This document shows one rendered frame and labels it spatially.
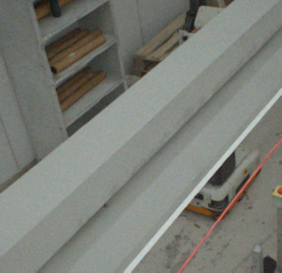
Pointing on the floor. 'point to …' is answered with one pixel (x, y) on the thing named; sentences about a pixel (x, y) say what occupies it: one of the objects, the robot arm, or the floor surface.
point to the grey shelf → (49, 28)
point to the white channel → (128, 133)
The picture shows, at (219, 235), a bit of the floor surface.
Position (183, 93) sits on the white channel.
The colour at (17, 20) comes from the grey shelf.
